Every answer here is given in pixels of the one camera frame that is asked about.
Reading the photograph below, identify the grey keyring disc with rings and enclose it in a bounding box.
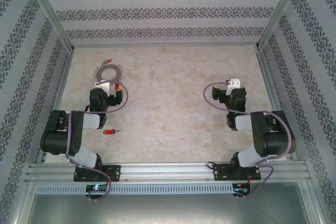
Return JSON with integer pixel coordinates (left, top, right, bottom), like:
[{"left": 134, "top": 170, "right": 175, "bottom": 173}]
[{"left": 93, "top": 62, "right": 124, "bottom": 84}]

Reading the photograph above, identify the left small circuit board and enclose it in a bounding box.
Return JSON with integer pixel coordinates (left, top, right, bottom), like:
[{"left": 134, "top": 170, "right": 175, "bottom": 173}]
[{"left": 86, "top": 184, "right": 108, "bottom": 193}]

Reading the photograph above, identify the small circuit board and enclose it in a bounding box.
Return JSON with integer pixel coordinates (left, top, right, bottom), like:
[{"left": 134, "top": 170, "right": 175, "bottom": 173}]
[
  {"left": 86, "top": 184, "right": 108, "bottom": 193},
  {"left": 233, "top": 183, "right": 251, "bottom": 196}
]

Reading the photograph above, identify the right small circuit board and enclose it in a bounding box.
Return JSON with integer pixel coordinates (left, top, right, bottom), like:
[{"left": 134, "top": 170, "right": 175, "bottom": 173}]
[{"left": 233, "top": 183, "right": 251, "bottom": 196}]

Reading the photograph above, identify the grey metal front panel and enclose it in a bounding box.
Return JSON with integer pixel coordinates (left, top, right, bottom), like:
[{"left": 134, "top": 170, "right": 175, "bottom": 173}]
[{"left": 26, "top": 194, "right": 316, "bottom": 224}]

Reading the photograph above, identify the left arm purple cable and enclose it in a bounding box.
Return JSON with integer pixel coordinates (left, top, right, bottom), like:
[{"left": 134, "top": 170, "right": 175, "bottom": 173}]
[{"left": 65, "top": 79, "right": 129, "bottom": 201}]

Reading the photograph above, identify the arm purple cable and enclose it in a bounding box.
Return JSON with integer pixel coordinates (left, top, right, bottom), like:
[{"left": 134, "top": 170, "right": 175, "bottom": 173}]
[
  {"left": 65, "top": 79, "right": 129, "bottom": 201},
  {"left": 204, "top": 82, "right": 294, "bottom": 198}
]

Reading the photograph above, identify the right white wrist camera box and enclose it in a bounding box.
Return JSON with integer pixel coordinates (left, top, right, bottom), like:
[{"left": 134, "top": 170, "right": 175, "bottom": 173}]
[{"left": 227, "top": 78, "right": 241, "bottom": 89}]

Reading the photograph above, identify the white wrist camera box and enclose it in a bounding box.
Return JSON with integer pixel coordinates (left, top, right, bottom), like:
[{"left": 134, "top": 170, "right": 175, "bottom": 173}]
[
  {"left": 227, "top": 78, "right": 241, "bottom": 89},
  {"left": 94, "top": 81, "right": 111, "bottom": 94}
]

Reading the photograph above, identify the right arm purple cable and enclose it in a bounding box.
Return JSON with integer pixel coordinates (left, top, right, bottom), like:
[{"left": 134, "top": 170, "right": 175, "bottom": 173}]
[{"left": 204, "top": 82, "right": 294, "bottom": 198}]

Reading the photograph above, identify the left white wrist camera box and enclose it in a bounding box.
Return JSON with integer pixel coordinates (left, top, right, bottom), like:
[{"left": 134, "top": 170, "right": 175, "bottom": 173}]
[{"left": 94, "top": 81, "right": 111, "bottom": 94}]

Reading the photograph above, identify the aluminium table side rail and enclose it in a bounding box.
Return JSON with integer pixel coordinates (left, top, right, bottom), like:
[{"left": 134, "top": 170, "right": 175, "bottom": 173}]
[
  {"left": 256, "top": 48, "right": 297, "bottom": 162},
  {"left": 36, "top": 48, "right": 76, "bottom": 163}
]

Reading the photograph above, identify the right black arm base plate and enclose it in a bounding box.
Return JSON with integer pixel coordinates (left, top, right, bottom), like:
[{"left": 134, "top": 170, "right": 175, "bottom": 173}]
[{"left": 213, "top": 163, "right": 262, "bottom": 182}]

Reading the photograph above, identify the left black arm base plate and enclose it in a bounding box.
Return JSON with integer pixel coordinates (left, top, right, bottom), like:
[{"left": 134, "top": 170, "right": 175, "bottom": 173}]
[{"left": 73, "top": 165, "right": 122, "bottom": 183}]

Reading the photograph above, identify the aluminium frame post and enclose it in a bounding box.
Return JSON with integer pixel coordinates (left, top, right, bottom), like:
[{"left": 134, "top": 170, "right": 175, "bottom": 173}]
[
  {"left": 25, "top": 0, "right": 76, "bottom": 51},
  {"left": 256, "top": 0, "right": 308, "bottom": 51}
]

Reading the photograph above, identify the aluminium mounting rail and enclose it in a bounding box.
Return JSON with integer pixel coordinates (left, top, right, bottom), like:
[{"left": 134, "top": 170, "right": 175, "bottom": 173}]
[{"left": 25, "top": 163, "right": 308, "bottom": 183}]

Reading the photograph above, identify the slotted grey cable duct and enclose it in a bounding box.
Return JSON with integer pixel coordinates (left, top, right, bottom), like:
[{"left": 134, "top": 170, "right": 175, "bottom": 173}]
[{"left": 35, "top": 184, "right": 234, "bottom": 195}]

